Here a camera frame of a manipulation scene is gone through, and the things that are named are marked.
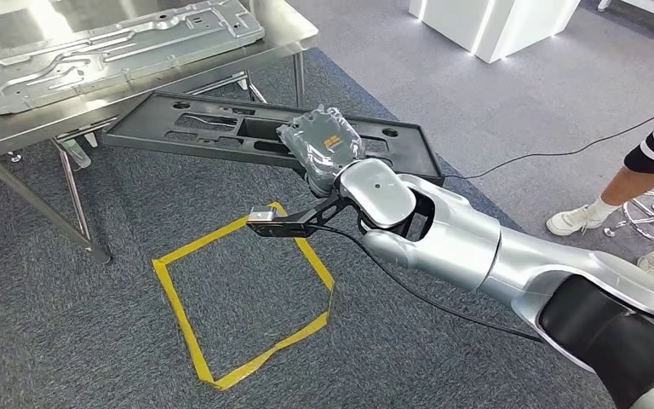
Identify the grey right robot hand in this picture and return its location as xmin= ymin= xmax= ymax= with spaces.
xmin=276 ymin=104 xmax=366 ymax=199

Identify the black plastic frame part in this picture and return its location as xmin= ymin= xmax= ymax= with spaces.
xmin=102 ymin=91 xmax=445 ymax=187

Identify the stainless steel workbench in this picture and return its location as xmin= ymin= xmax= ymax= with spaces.
xmin=0 ymin=0 xmax=319 ymax=265

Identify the yellow floor tape square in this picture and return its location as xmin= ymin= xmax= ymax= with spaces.
xmin=152 ymin=201 xmax=336 ymax=392

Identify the white lit display plinth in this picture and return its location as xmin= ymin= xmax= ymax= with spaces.
xmin=407 ymin=0 xmax=582 ymax=65

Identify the stamped grey metal plate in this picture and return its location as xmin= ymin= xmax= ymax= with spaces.
xmin=0 ymin=0 xmax=266 ymax=117

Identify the clear plastic bottle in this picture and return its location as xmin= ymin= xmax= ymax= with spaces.
xmin=59 ymin=138 xmax=92 ymax=170

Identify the person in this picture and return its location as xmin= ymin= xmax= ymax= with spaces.
xmin=545 ymin=98 xmax=654 ymax=285

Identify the chrome swivel stool base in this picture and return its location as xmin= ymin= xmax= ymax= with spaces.
xmin=603 ymin=186 xmax=654 ymax=245

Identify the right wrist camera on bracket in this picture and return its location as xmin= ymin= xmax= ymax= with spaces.
xmin=246 ymin=194 xmax=356 ymax=239

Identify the thin black floor cable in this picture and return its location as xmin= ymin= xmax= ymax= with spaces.
xmin=444 ymin=93 xmax=654 ymax=181

